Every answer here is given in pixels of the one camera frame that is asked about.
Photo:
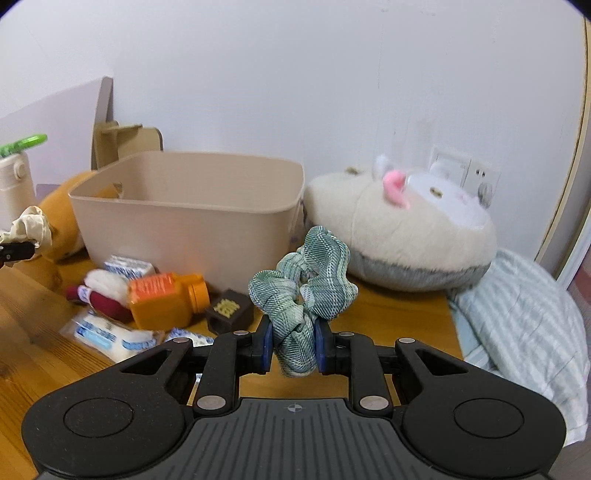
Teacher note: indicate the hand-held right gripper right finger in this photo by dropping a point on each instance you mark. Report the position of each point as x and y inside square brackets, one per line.
[323, 351]

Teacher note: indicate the small white-blue packet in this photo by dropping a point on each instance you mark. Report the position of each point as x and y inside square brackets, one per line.
[187, 336]

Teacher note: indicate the large white-blue wipe packet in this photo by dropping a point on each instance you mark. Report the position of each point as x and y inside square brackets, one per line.
[108, 339]

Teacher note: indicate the pale purple board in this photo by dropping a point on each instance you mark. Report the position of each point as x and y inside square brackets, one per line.
[60, 120]

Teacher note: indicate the small blue-white carton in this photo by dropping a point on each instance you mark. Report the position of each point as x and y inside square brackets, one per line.
[128, 267]

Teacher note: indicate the brown cardboard piece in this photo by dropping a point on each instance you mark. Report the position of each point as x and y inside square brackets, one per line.
[134, 141]

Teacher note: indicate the striped light blue pillow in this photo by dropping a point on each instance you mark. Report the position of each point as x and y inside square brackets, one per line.
[521, 332]

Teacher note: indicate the white bottle with green lid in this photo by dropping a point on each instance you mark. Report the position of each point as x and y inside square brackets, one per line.
[14, 184]

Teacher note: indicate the white plush slipper toy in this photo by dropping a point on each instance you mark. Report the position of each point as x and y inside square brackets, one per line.
[392, 230]

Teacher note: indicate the orange plastic bottle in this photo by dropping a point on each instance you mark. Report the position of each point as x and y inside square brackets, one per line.
[159, 297]

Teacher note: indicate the beige plastic container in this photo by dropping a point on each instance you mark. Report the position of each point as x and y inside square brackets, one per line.
[184, 230]

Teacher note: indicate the white wall socket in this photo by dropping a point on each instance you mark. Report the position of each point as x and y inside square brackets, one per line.
[466, 168]

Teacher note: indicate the cream scrunchie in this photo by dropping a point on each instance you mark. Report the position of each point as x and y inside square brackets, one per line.
[30, 226]

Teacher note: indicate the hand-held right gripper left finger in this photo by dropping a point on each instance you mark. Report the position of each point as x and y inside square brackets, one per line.
[265, 345]

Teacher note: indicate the orange plush toy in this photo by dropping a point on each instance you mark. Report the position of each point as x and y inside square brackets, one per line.
[64, 221]

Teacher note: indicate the wooden door frame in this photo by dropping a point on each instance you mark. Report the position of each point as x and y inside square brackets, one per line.
[565, 203]

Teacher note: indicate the dark brown small cube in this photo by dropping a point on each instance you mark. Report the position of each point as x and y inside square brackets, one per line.
[229, 311]

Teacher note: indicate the green plaid scrunchie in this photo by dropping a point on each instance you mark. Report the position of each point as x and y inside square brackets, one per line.
[286, 286]

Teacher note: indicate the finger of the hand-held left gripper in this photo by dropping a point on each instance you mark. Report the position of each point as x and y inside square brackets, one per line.
[18, 251]

